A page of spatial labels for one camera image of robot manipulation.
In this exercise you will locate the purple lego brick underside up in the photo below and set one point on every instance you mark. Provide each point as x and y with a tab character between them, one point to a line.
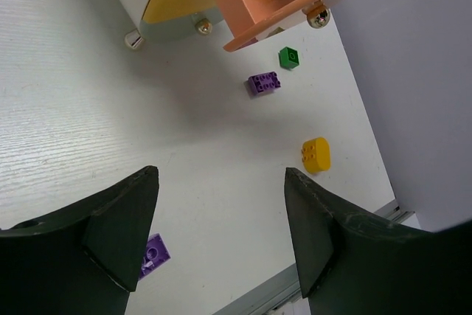
156	254

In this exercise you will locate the aluminium table edge rail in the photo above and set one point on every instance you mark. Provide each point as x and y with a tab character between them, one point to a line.
296	281

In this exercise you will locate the purple lego brick studs up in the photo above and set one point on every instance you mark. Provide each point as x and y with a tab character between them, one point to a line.
263	83

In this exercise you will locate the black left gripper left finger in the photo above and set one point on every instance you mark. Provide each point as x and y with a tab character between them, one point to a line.
84	258

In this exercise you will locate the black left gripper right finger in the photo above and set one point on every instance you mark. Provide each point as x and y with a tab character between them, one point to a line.
380	267

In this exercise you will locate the yellow rounded lego brick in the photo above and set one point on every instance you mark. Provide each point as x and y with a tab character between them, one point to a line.
316	155

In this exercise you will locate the small green lego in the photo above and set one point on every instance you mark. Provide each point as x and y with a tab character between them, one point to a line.
288	58

